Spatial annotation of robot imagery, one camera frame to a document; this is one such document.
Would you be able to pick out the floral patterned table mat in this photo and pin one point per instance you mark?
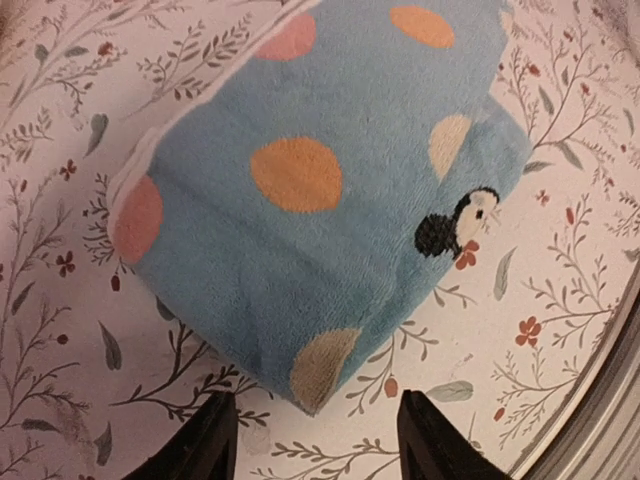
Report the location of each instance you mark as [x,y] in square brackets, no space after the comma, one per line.
[97,373]

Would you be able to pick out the blue cartoon print towel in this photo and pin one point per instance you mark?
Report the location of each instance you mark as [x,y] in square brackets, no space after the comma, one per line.
[299,215]

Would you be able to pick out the aluminium front rail frame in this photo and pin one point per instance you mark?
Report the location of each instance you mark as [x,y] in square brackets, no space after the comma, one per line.
[595,435]

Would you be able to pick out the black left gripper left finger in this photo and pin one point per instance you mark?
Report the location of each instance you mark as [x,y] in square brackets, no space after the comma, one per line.
[204,448]

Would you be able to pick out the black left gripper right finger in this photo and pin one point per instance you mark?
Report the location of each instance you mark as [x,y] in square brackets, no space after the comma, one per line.
[431,448]

